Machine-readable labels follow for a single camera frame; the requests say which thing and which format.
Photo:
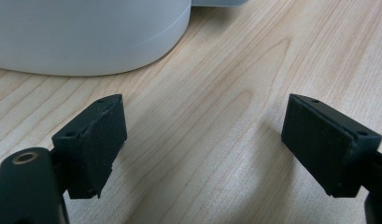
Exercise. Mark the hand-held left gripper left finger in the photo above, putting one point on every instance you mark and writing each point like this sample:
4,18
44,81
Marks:
89,146

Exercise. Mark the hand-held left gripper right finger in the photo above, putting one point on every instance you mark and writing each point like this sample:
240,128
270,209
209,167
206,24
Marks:
328,146

